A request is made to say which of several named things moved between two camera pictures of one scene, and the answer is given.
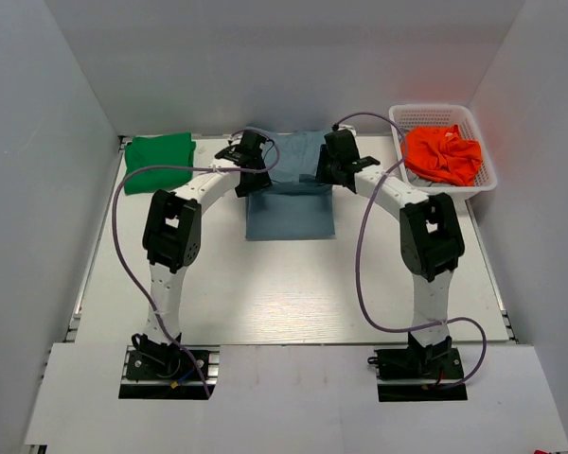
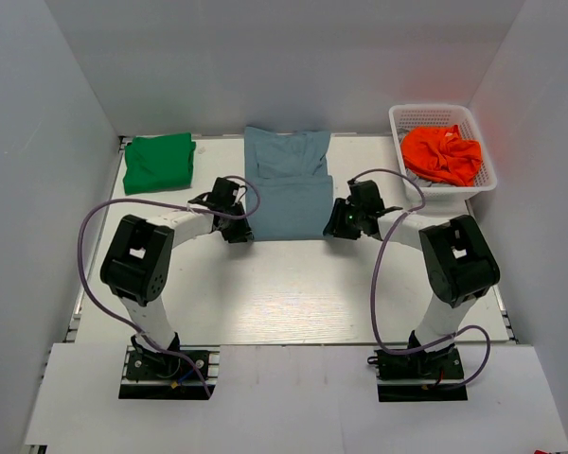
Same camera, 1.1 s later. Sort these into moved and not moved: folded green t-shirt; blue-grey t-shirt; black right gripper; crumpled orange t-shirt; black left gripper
Moved: black left gripper; black right gripper
Not moved: folded green t-shirt; blue-grey t-shirt; crumpled orange t-shirt
